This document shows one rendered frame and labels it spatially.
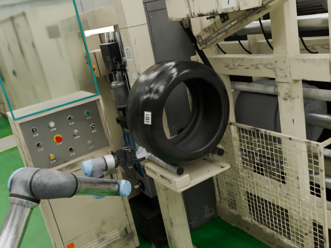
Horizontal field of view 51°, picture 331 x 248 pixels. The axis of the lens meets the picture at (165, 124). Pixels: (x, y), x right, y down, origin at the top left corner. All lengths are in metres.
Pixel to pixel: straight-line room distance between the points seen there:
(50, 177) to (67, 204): 1.06
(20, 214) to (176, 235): 1.30
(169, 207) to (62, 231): 0.72
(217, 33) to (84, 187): 1.10
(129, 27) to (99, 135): 0.79
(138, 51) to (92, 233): 1.29
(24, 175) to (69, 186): 0.18
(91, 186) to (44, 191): 0.21
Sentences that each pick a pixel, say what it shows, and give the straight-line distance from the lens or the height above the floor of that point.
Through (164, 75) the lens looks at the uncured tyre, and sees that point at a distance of 1.70.
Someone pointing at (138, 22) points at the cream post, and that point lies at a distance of 2.03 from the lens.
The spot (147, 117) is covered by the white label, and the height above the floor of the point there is 1.24.
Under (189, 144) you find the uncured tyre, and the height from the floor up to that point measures 0.92.
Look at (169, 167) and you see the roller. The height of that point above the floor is 0.91.
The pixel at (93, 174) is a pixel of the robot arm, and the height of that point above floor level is 1.04.
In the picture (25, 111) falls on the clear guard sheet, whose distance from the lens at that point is 2.22.
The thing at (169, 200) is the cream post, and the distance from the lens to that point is 2.32.
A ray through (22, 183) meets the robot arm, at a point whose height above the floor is 1.20.
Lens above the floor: 1.70
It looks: 18 degrees down
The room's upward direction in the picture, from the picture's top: 12 degrees counter-clockwise
